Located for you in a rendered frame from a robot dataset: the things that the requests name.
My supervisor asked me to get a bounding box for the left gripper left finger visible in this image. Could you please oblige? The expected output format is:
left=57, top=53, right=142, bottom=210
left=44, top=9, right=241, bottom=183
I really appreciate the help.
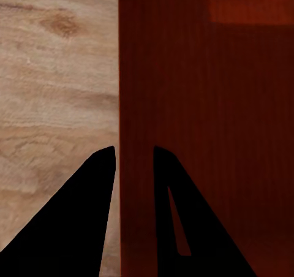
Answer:
left=0, top=146, right=116, bottom=277

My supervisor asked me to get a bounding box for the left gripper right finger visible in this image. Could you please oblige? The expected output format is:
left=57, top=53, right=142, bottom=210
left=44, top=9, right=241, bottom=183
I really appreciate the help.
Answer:
left=154, top=146, right=257, bottom=277

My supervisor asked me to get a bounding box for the storage box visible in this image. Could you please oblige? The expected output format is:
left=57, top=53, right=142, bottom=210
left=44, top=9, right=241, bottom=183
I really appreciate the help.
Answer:
left=118, top=0, right=294, bottom=277

